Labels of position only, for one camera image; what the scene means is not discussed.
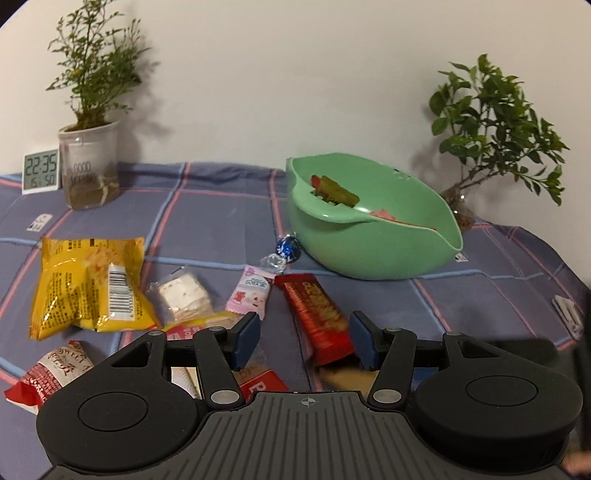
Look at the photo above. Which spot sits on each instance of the blue plaid tablecloth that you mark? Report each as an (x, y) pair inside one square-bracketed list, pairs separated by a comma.
[(207, 230)]

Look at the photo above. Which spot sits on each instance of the pink snack wrapper packet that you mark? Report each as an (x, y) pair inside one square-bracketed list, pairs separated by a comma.
[(383, 216)]

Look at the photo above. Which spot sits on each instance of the large yellow snack packet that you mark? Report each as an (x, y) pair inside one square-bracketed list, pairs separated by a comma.
[(69, 286)]

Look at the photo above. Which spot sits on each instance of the potted plant clear pot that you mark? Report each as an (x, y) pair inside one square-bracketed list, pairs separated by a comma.
[(87, 170)]

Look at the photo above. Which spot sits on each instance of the olive snack packet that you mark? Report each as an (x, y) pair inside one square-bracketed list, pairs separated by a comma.
[(339, 194)]

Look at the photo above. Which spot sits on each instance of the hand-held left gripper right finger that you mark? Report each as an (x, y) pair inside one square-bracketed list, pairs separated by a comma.
[(361, 339)]

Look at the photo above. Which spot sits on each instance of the clear packet of white nougat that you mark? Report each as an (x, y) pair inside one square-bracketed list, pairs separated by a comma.
[(184, 295)]

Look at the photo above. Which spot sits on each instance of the red white-lettered packet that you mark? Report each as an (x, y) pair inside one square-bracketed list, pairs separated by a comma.
[(265, 383)]

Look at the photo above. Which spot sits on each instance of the orange snack packet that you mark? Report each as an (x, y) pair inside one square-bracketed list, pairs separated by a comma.
[(346, 378)]

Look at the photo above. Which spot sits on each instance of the pink yellow stick packet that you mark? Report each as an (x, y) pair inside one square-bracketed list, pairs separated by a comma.
[(182, 330)]

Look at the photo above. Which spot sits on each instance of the red white snack packet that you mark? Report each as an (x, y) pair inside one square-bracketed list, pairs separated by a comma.
[(51, 369)]

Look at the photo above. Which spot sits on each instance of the white digital clock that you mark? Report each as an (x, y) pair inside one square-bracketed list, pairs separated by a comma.
[(40, 170)]

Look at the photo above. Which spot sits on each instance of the small pink white packet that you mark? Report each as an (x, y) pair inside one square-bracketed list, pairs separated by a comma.
[(247, 293)]

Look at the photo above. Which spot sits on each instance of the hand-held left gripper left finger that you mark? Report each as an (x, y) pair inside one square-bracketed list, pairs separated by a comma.
[(247, 339)]

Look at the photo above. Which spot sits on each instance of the blue foil chocolate ball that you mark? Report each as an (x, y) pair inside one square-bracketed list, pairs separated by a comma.
[(288, 247)]

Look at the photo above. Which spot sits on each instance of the red chocolate bar packet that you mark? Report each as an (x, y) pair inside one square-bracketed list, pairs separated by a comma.
[(318, 314)]

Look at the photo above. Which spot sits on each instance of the white folded object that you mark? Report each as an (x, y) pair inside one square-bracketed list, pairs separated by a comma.
[(570, 316)]

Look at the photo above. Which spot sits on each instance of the leafy plant in glass vase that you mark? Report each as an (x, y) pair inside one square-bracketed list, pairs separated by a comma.
[(489, 120)]

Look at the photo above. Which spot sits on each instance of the green speckled bowl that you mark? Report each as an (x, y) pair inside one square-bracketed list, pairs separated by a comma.
[(369, 249)]

